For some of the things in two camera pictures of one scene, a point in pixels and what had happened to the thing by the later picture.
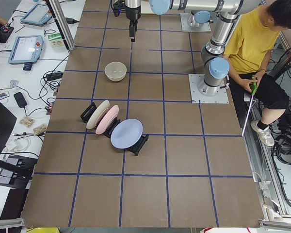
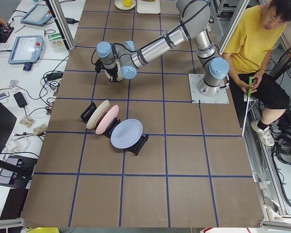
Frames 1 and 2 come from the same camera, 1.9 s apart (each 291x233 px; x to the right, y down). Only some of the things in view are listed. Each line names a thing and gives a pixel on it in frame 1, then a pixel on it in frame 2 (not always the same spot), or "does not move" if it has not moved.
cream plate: (97, 114) does not move
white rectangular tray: (146, 8) does not move
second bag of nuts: (39, 129) does not move
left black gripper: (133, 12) -> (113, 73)
